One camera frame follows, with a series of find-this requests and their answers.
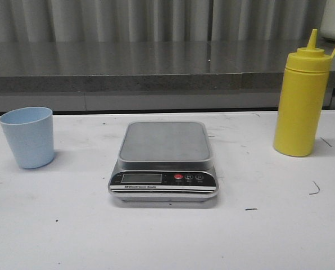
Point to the light blue plastic cup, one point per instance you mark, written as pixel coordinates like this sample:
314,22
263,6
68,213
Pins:
29,133

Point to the yellow squeeze bottle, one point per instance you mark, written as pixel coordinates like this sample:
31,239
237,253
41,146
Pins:
304,85

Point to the silver digital kitchen scale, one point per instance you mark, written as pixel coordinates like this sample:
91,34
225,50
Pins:
165,161

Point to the white container in background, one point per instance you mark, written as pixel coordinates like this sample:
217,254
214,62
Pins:
327,28

